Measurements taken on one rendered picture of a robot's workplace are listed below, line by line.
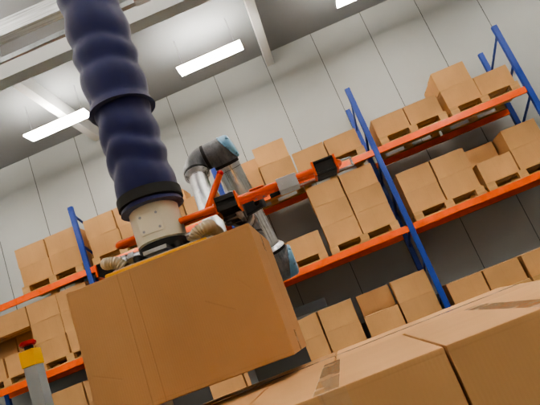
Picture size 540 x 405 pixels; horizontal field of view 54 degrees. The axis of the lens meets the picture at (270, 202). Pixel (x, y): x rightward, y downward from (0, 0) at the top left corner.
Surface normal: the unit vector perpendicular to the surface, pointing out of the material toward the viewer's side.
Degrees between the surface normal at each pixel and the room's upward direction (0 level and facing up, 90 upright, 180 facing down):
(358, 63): 90
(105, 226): 90
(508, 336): 90
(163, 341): 90
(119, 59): 75
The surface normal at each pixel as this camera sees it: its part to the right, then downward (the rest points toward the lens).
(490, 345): -0.13, -0.21
